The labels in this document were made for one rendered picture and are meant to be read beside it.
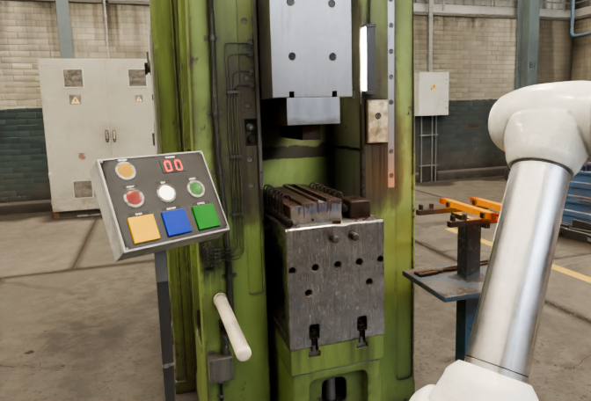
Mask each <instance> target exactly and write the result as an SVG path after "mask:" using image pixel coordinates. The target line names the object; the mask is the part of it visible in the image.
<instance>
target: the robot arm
mask: <svg viewBox="0 0 591 401"><path fill-rule="evenodd" d="M488 129H489V134H490V136H491V138H492V141H493V143H494V144H495V145H496V146H497V147H498V148H499V149H501V150H503V151H505V152H506V160H507V164H508V167H509V168H510V170H511V172H510V173H509V177H508V181H507V187H506V191H505V194H504V198H503V201H502V205H501V209H500V216H499V220H498V223H497V227H496V230H495V234H494V238H493V241H492V242H493V244H492V250H491V255H490V258H489V262H488V266H487V269H486V273H485V279H484V283H483V287H482V290H481V294H480V298H479V302H478V308H477V312H476V316H475V319H474V323H473V326H472V330H471V336H470V341H469V345H468V348H467V352H466V355H465V359H464V361H460V360H458V361H455V362H454V363H452V364H451V365H449V366H448V367H447V368H445V371H444V373H443V375H442V377H441V379H440V380H439V382H438V383H437V384H436V385H433V384H429V385H427V386H425V387H423V388H421V389H420V390H418V391H417V392H415V393H414V394H413V396H412V397H411V399H410V400H409V401H539V400H538V398H537V396H536V393H535V392H534V390H533V388H532V386H531V385H528V384H527V382H528V378H529V371H530V366H531V362H532V358H533V353H534V349H535V344H536V337H537V333H538V328H539V325H540V320H541V316H542V311H543V307H544V299H545V295H546V291H547V287H548V282H549V279H550V274H551V266H552V262H553V258H554V253H555V249H556V245H557V241H558V233H561V234H564V237H568V238H571V239H575V240H579V241H581V242H585V243H588V244H591V223H589V222H583V221H579V220H575V219H573V226H571V225H567V224H563V223H561V220H562V215H563V212H564V207H565V200H566V196H567V191H568V187H569V183H570V179H572V178H573V177H574V176H575V175H576V174H577V173H578V172H579V171H580V169H581V167H582V165H583V164H584V163H585V162H586V161H587V159H588V156H589V154H591V81H568V82H557V83H548V84H535V85H531V86H527V87H524V88H521V89H518V90H516V91H512V92H509V93H508V94H506V95H504V96H502V97H501V98H499V100H498V101H497V102H496V103H495V104H494V105H493V107H492V110H491V112H490V115H489V121H488Z"/></svg>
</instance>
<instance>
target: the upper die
mask: <svg viewBox="0 0 591 401"><path fill-rule="evenodd" d="M260 121H261V124H267V125H283V126H294V125H318V124H340V113H339V97H329V98H280V99H274V100H267V101H260Z"/></svg>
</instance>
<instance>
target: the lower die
mask: <svg viewBox="0 0 591 401"><path fill-rule="evenodd" d="M288 185H292V184H283V186H277V187H276V188H277V189H279V190H281V191H283V192H284V193H287V194H289V195H290V197H291V201H289V197H288V198H287V199H286V195H285V196H284V197H283V198H282V204H283V212H284V215H285V216H286V217H287V218H289V219H290V220H292V221H293V224H303V223H311V222H312V221H311V219H314V221H313V222H327V221H332V218H340V220H342V215H341V199H339V198H337V197H333V196H332V195H329V194H328V193H324V192H320V191H319V190H317V189H315V188H312V187H310V186H306V185H297V184H294V185H296V186H300V187H301V188H304V189H306V190H308V191H311V192H313V193H315V194H318V195H320V196H322V197H325V198H326V202H323V203H318V199H316V198H314V197H312V196H309V195H308V194H306V193H303V192H301V191H298V190H296V189H295V188H293V187H291V186H288Z"/></svg>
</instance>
